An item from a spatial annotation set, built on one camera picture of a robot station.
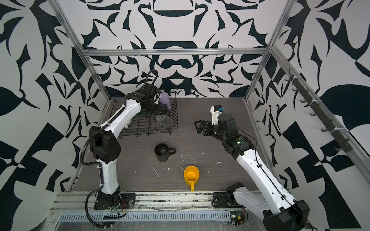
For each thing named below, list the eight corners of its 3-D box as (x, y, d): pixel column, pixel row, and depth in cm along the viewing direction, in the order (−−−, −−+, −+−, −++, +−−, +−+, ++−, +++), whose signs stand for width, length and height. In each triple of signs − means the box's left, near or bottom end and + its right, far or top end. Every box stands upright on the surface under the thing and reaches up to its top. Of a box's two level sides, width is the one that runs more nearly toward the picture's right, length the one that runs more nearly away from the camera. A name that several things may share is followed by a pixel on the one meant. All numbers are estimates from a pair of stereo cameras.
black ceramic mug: (155, 160, 90) (152, 153, 82) (159, 149, 94) (156, 142, 86) (172, 164, 89) (171, 157, 81) (175, 153, 93) (174, 145, 85)
